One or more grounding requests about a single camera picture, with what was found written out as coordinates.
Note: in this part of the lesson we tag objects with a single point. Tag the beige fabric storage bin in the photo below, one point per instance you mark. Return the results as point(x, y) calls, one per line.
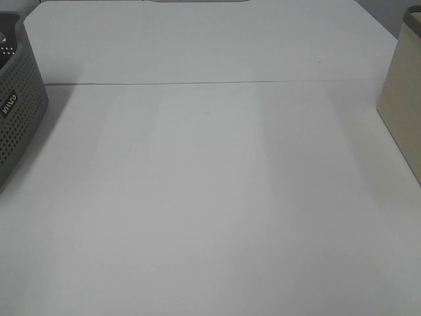
point(399, 103)

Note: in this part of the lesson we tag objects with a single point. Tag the grey perforated plastic basket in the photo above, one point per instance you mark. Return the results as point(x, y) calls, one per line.
point(24, 98)

